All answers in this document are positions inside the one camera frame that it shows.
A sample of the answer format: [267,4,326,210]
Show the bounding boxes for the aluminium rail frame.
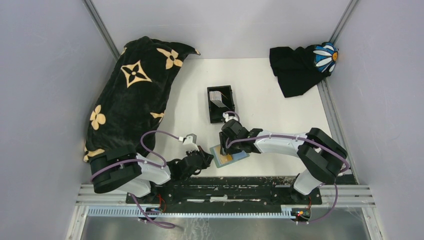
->
[65,183,384,240]

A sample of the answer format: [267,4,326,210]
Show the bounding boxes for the black plastic bin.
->
[207,85,235,124]

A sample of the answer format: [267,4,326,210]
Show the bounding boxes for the slotted grey cable duct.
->
[86,206,301,220]

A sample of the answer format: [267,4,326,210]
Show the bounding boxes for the black cloth with daisy print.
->
[269,42,339,98]

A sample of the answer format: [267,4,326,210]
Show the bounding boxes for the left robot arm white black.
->
[89,145,214,204]

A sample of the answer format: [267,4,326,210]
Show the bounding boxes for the green leather card holder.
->
[209,145,250,168]

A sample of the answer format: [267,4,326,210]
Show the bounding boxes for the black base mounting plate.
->
[137,176,323,214]

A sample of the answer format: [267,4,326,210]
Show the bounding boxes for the stack of cards in bin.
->
[208,90,231,109]

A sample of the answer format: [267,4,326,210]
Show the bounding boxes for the orange gold card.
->
[217,154,234,166]

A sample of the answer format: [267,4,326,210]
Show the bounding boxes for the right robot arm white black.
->
[219,119,350,204]

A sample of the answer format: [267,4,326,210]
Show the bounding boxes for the black blanket with tan flowers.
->
[83,36,199,162]

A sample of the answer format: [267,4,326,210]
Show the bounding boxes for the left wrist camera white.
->
[178,133,200,153]

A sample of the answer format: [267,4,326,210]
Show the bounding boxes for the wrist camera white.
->
[178,133,200,153]
[222,112,236,123]

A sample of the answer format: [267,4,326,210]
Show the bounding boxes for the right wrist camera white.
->
[222,112,236,123]

